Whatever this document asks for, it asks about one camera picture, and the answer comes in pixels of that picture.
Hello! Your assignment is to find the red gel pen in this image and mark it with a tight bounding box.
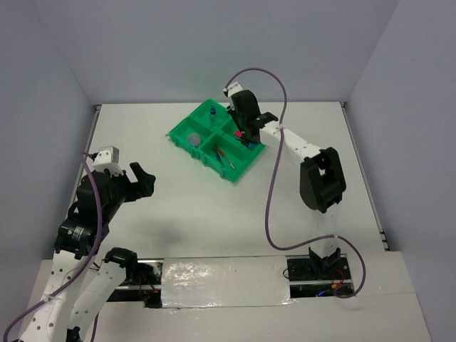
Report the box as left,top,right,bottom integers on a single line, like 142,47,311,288
214,145,228,160

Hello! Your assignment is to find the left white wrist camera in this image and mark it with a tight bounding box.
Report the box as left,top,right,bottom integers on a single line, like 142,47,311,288
93,146,123,177

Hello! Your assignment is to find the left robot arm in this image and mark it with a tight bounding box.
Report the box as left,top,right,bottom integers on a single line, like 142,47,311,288
3,161,156,341

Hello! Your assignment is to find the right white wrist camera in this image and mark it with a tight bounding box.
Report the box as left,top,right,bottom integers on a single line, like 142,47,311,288
222,81,243,109

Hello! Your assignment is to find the clear tub of paperclips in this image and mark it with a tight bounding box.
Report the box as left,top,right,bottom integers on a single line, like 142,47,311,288
187,133,202,147

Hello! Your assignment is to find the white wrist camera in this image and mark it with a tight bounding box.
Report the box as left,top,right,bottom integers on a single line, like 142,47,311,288
93,146,123,177
222,81,243,109

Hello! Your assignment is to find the silver tape sheet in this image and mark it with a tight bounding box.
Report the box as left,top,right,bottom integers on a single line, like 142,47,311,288
161,256,294,309

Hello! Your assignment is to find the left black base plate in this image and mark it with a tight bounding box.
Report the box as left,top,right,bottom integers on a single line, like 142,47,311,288
108,259,164,309

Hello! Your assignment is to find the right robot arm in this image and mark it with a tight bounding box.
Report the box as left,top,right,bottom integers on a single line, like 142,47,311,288
223,82,346,279

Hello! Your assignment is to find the green four-compartment bin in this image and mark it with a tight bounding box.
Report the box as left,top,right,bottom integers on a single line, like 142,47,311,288
167,99,264,183

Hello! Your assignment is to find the small blue-capped bottle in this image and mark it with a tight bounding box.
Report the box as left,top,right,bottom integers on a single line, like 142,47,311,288
209,105,218,128

